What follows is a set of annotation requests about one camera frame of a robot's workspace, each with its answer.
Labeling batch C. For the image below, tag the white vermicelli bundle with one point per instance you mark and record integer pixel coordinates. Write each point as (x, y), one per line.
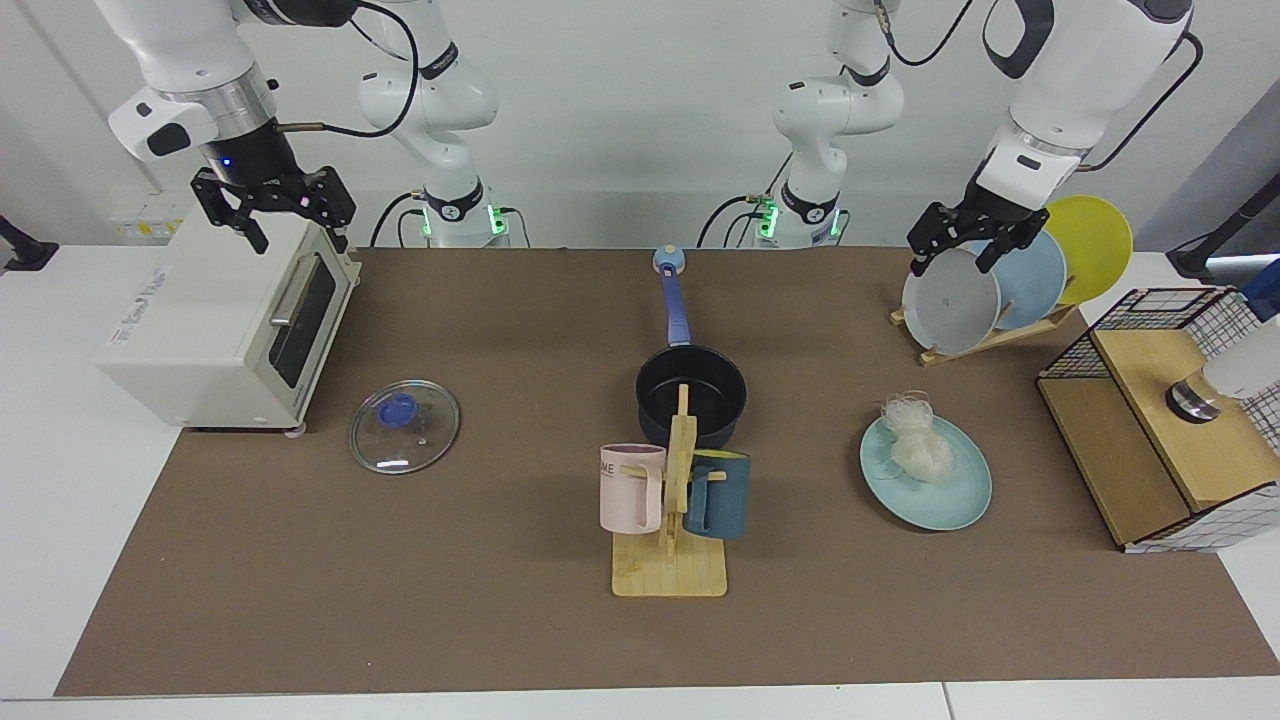
(915, 445)

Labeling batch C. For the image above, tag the glass lid with blue knob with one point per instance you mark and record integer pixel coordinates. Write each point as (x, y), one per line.
(420, 440)

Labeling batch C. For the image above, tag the light blue plate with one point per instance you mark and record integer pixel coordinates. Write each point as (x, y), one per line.
(1030, 285)

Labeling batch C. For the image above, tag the grey plate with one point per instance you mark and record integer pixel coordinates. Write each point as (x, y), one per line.
(950, 305)

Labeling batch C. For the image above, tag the wooden plate rack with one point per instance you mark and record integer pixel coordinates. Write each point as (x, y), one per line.
(985, 345)

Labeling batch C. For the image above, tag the yellow plate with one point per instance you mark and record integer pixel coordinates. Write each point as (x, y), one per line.
(1095, 245)

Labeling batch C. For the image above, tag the teal plate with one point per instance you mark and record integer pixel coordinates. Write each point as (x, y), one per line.
(940, 500)

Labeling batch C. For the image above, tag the pale toaster oven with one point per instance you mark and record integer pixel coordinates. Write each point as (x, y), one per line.
(200, 300)

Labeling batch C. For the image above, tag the white and silver cylinder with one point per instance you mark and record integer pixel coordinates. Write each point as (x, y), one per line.
(1195, 400)

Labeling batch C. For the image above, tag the small blue object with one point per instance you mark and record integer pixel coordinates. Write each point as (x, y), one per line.
(1265, 303)

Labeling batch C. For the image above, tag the dark blue cup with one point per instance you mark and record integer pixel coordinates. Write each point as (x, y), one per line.
(725, 500)

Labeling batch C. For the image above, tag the brown table cloth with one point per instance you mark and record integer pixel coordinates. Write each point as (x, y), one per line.
(400, 600)

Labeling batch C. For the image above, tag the pink cup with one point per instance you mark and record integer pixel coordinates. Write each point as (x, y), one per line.
(625, 495)

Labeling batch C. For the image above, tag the wooden cup stand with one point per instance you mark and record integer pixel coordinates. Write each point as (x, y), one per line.
(670, 575)

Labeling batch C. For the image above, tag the black clamp mount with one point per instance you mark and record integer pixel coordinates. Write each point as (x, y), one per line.
(25, 250)

